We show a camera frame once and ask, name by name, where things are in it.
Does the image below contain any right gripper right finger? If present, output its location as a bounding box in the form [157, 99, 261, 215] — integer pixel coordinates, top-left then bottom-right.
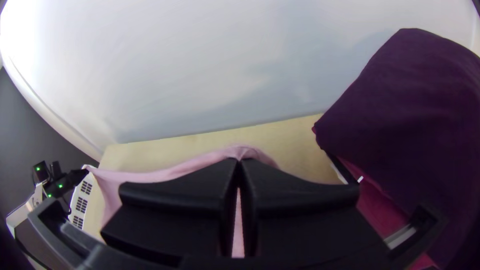
[239, 158, 392, 264]

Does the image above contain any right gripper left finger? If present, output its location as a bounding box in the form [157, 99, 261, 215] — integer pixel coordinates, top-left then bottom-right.
[100, 157, 240, 260]

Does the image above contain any white laundry basket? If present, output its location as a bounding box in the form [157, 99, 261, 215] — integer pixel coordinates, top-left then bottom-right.
[68, 170, 98, 231]

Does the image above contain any pile of folded clothes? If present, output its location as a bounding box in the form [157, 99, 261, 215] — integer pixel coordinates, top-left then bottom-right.
[311, 28, 480, 270]

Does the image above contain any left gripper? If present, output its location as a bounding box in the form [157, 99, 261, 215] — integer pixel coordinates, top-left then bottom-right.
[46, 168, 90, 199]

